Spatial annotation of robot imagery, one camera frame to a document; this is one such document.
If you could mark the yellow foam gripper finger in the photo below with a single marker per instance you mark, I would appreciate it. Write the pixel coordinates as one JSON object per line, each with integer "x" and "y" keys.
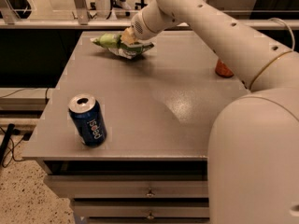
{"x": 128, "y": 36}

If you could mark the green jalapeno chip bag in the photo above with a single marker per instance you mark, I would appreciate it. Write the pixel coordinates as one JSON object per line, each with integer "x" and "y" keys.
{"x": 113, "y": 43}

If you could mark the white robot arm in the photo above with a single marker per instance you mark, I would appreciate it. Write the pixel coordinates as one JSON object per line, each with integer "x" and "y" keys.
{"x": 253, "y": 148}

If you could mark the grey drawer cabinet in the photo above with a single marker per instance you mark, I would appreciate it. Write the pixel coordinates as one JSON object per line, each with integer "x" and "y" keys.
{"x": 158, "y": 110}

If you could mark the blue Pepsi can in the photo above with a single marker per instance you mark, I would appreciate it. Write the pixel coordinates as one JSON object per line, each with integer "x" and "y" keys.
{"x": 85, "y": 112}

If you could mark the orange Coca-Cola can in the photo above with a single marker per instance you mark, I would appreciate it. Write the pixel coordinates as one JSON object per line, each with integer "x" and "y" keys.
{"x": 222, "y": 70}

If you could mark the metal railing with glass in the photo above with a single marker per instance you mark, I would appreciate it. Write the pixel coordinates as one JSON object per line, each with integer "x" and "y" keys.
{"x": 54, "y": 13}

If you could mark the upper grey drawer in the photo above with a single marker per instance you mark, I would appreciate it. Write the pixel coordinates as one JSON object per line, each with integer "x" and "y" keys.
{"x": 79, "y": 187}

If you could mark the grey drawer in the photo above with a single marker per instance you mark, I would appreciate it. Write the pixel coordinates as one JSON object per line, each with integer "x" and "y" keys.
{"x": 140, "y": 208}
{"x": 79, "y": 187}

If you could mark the lower grey drawer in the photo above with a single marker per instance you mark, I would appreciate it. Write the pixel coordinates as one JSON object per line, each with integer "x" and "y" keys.
{"x": 140, "y": 208}

